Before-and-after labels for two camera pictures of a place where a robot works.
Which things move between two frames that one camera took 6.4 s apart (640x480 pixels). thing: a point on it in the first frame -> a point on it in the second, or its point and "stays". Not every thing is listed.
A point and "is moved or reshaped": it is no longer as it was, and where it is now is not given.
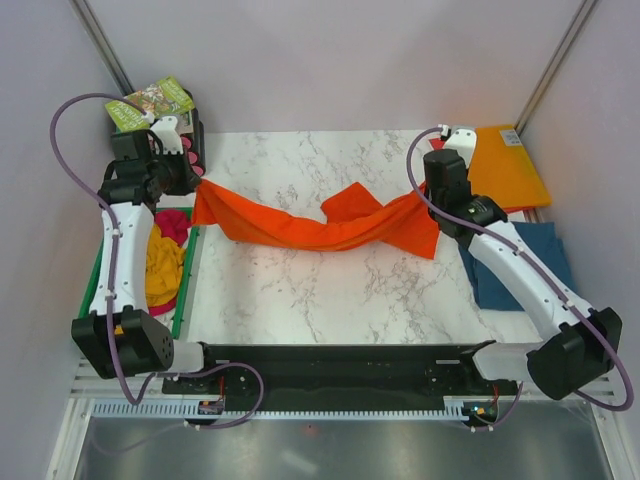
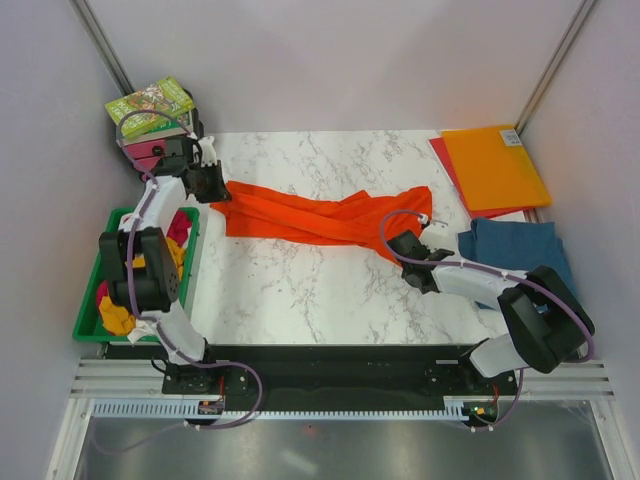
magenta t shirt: (174, 226) stays
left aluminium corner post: (103, 46) stays
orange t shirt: (354, 217) is moved or reshaped
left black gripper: (188, 184) -> (220, 193)
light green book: (164, 98) stays
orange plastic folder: (502, 169) stays
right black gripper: (467, 172) -> (430, 252)
